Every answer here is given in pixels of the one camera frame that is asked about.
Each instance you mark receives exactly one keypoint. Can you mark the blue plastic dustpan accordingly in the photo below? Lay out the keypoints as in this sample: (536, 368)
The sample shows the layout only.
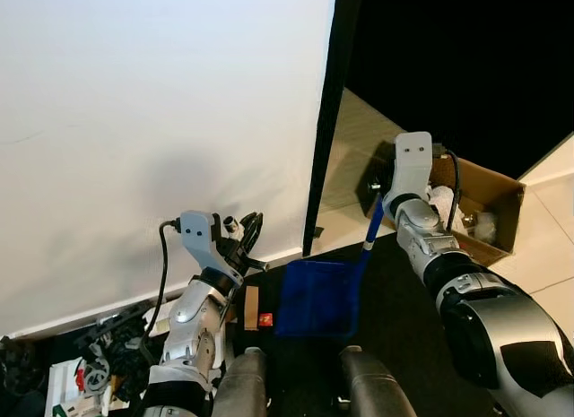
(314, 300)

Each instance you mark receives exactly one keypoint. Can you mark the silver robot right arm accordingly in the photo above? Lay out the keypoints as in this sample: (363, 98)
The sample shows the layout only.
(489, 323)

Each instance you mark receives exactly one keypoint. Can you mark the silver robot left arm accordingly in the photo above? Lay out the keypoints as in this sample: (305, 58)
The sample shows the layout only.
(193, 320)

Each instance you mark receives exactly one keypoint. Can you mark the white plastic bag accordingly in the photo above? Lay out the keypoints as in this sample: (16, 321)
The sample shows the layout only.
(444, 206)

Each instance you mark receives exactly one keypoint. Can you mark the small red tag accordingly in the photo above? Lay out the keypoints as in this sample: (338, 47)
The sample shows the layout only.
(265, 320)

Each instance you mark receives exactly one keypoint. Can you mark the white crumpled wad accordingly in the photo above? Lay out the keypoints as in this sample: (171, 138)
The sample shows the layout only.
(485, 227)

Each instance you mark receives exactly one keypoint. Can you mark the brown cardboard box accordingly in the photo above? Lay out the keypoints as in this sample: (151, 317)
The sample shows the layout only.
(493, 188)

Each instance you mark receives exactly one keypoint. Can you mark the grey robot left leg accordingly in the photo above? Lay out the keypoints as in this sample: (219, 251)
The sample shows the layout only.
(240, 386)

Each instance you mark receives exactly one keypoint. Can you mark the grey robot leg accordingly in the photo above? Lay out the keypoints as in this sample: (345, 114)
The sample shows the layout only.
(240, 386)
(372, 386)

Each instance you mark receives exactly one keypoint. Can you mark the grey robot right leg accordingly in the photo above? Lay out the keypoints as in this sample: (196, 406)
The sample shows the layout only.
(372, 386)

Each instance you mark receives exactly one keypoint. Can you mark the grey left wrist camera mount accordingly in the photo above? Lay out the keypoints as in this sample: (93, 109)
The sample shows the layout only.
(199, 238)

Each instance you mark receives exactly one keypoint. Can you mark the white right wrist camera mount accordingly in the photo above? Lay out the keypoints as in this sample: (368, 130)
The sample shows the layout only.
(413, 161)

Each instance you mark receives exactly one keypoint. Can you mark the black upright post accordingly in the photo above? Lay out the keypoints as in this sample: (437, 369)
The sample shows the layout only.
(334, 94)

